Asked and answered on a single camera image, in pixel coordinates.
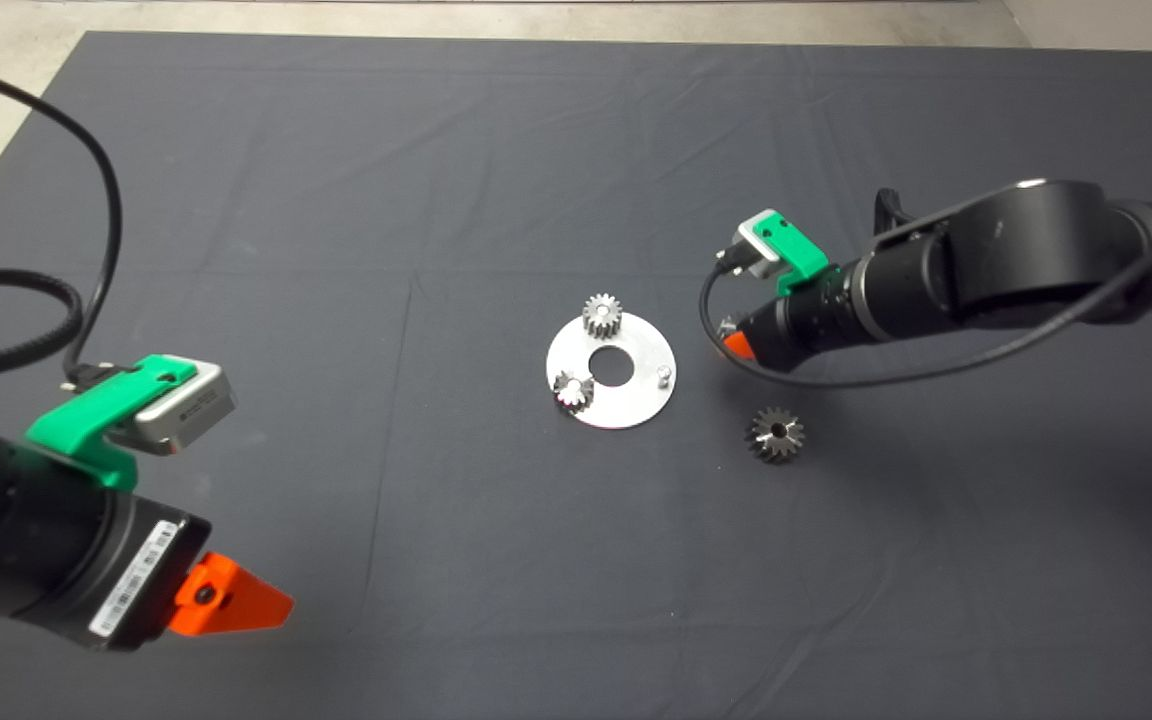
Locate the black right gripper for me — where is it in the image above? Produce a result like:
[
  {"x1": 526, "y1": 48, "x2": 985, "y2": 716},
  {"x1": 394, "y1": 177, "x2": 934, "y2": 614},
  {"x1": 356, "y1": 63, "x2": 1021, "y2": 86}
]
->
[{"x1": 722, "y1": 262, "x2": 882, "y2": 373}]

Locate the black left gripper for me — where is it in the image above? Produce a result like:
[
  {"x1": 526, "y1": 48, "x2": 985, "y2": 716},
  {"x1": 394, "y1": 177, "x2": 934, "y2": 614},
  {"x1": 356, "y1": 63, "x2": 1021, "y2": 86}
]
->
[{"x1": 16, "y1": 495, "x2": 294, "y2": 653}]

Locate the large steel gear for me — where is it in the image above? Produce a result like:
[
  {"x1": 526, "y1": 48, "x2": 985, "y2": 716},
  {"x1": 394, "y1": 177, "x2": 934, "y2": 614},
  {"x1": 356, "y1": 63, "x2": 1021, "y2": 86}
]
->
[{"x1": 744, "y1": 406, "x2": 806, "y2": 465}]

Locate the round metal plate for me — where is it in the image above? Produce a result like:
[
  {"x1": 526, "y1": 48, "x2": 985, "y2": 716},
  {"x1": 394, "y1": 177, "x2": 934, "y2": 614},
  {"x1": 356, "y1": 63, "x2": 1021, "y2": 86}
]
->
[{"x1": 546, "y1": 312, "x2": 678, "y2": 430}]

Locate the dark grey table cloth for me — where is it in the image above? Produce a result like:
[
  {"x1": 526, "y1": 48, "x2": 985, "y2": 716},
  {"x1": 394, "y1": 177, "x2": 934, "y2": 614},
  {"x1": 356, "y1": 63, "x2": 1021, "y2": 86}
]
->
[{"x1": 0, "y1": 30, "x2": 1152, "y2": 720}]

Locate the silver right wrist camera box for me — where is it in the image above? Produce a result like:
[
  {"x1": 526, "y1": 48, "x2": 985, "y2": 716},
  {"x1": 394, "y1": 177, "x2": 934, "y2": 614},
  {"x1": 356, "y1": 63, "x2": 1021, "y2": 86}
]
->
[{"x1": 716, "y1": 210, "x2": 787, "y2": 281}]

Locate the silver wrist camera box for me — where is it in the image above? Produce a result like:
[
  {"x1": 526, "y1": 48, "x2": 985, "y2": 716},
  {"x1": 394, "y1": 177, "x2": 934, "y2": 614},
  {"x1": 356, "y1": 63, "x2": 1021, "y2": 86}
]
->
[
  {"x1": 106, "y1": 360, "x2": 237, "y2": 458},
  {"x1": 716, "y1": 210, "x2": 787, "y2": 281}
]

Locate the green right camera mount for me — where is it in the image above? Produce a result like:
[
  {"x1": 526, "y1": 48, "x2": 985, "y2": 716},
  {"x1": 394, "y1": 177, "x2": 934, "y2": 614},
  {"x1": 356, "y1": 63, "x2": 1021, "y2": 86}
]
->
[{"x1": 753, "y1": 213, "x2": 830, "y2": 298}]

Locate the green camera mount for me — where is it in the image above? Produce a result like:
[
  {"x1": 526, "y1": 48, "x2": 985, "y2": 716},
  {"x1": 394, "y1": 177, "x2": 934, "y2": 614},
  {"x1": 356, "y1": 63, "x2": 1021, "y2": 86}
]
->
[
  {"x1": 26, "y1": 355, "x2": 199, "y2": 491},
  {"x1": 753, "y1": 213, "x2": 830, "y2": 298}
]

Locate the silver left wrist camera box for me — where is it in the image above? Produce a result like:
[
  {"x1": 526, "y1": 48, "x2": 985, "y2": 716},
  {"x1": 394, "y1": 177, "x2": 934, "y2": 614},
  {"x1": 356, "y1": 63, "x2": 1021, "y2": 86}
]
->
[{"x1": 106, "y1": 360, "x2": 237, "y2": 458}]

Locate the green left camera mount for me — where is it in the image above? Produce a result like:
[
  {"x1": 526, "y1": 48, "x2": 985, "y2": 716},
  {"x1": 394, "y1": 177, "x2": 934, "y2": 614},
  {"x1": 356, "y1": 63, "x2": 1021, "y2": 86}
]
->
[{"x1": 26, "y1": 355, "x2": 199, "y2": 491}]

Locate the black ribbed cable conduit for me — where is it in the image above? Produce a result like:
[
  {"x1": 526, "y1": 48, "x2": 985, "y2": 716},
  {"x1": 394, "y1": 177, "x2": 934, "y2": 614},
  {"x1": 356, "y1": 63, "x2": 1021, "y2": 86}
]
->
[{"x1": 0, "y1": 270, "x2": 84, "y2": 383}]

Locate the black left camera cable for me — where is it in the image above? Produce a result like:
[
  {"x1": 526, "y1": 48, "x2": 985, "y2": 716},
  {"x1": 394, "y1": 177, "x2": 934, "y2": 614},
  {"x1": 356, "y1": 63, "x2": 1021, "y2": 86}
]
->
[{"x1": 0, "y1": 58, "x2": 124, "y2": 391}]

